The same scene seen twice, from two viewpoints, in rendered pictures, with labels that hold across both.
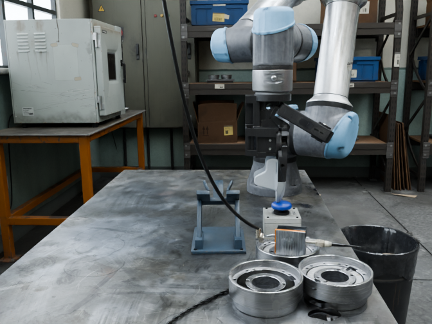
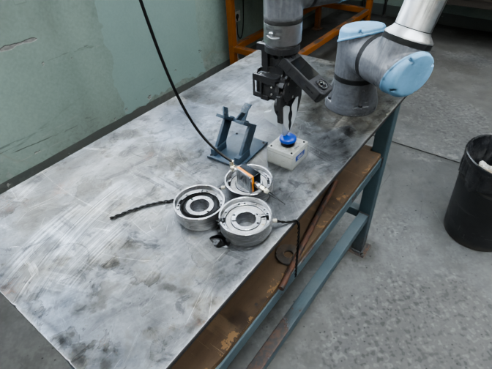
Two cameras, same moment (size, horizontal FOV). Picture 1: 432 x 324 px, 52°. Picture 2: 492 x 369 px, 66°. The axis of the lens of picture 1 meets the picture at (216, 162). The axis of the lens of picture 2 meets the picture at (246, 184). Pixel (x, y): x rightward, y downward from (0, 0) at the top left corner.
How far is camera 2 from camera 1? 56 cm
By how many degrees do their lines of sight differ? 42
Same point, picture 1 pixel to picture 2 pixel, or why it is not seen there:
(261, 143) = (266, 88)
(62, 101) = not seen: outside the picture
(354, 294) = (236, 239)
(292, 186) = (357, 107)
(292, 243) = (244, 181)
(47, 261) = (130, 134)
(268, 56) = (268, 12)
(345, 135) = (398, 78)
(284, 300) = (192, 224)
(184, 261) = (195, 162)
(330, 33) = not seen: outside the picture
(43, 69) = not seen: outside the picture
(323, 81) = (403, 9)
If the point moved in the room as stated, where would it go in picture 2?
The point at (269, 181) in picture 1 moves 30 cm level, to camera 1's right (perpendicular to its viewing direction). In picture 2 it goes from (273, 118) to (409, 159)
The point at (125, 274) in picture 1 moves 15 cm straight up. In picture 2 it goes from (154, 161) to (141, 107)
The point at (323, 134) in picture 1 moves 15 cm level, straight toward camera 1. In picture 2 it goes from (312, 94) to (258, 124)
